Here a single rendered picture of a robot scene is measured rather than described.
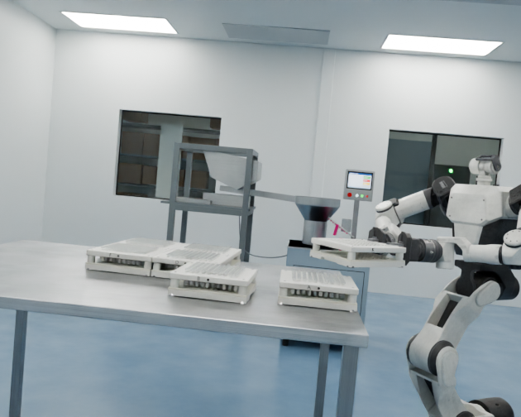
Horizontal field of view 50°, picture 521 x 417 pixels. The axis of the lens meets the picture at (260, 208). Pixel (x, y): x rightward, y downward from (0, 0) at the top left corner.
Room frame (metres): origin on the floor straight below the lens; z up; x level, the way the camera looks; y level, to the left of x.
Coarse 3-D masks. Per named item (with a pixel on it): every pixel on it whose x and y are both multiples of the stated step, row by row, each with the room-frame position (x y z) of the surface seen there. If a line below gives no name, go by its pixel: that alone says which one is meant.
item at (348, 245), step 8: (312, 240) 2.08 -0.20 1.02; (320, 240) 2.03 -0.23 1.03; (328, 240) 2.03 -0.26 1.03; (336, 240) 2.05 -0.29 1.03; (344, 240) 2.08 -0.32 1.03; (352, 240) 2.11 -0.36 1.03; (360, 240) 2.13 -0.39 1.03; (336, 248) 1.95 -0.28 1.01; (344, 248) 1.90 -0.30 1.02; (352, 248) 1.87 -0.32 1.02; (360, 248) 1.89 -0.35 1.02; (368, 248) 1.90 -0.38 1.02; (376, 248) 1.92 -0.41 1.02; (384, 248) 1.94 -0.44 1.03; (392, 248) 1.95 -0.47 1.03; (400, 248) 1.97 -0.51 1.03
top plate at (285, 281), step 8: (288, 272) 1.90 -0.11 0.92; (296, 272) 1.92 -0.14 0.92; (312, 272) 1.95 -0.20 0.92; (280, 280) 1.73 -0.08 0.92; (288, 280) 1.74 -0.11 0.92; (296, 280) 1.75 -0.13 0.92; (352, 280) 1.85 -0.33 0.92; (288, 288) 1.72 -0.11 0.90; (296, 288) 1.72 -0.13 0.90; (304, 288) 1.71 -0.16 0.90; (312, 288) 1.71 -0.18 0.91; (320, 288) 1.71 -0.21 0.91; (328, 288) 1.71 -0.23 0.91; (336, 288) 1.71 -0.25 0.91; (344, 288) 1.71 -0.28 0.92; (352, 288) 1.71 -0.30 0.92
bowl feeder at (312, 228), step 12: (300, 204) 4.37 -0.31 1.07; (312, 204) 4.30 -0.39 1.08; (324, 204) 4.30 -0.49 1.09; (336, 204) 4.35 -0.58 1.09; (312, 216) 4.37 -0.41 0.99; (324, 216) 4.36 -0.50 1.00; (312, 228) 4.39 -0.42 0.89; (324, 228) 4.41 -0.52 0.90; (336, 228) 4.35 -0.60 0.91; (348, 228) 4.36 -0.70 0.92
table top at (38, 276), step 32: (0, 256) 2.12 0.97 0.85; (32, 256) 2.18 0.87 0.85; (64, 256) 2.25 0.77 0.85; (96, 256) 2.32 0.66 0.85; (0, 288) 1.60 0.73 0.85; (32, 288) 1.64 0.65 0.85; (64, 288) 1.67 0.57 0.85; (96, 288) 1.71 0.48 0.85; (128, 288) 1.76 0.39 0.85; (160, 288) 1.80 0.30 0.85; (256, 288) 1.95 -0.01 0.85; (128, 320) 1.49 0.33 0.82; (160, 320) 1.48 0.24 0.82; (192, 320) 1.47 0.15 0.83; (224, 320) 1.47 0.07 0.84; (256, 320) 1.49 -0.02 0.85; (288, 320) 1.52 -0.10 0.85; (320, 320) 1.56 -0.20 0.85; (352, 320) 1.59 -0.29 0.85
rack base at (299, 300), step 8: (280, 296) 1.72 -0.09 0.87; (288, 296) 1.72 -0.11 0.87; (296, 296) 1.73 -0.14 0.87; (304, 296) 1.75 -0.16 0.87; (312, 296) 1.76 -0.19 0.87; (296, 304) 1.72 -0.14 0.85; (304, 304) 1.71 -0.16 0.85; (312, 304) 1.71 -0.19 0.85; (320, 304) 1.71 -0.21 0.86; (328, 304) 1.71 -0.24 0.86; (336, 304) 1.71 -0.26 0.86; (344, 304) 1.71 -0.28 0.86; (352, 304) 1.71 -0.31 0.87
